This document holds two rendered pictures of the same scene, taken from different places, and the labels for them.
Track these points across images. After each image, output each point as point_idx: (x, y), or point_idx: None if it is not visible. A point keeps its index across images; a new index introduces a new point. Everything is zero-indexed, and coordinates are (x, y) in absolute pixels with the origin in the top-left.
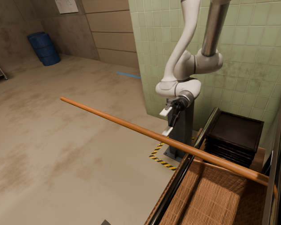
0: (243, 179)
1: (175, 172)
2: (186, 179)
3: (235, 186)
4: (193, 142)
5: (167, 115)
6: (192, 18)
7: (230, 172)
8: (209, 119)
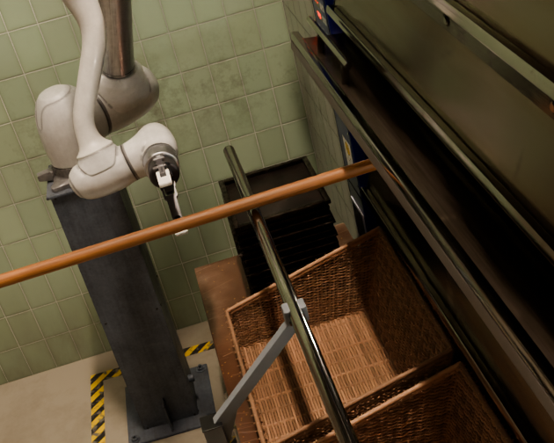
0: (345, 259)
1: (223, 373)
2: None
3: (345, 294)
4: (207, 301)
5: (90, 291)
6: (94, 8)
7: (320, 265)
8: (234, 164)
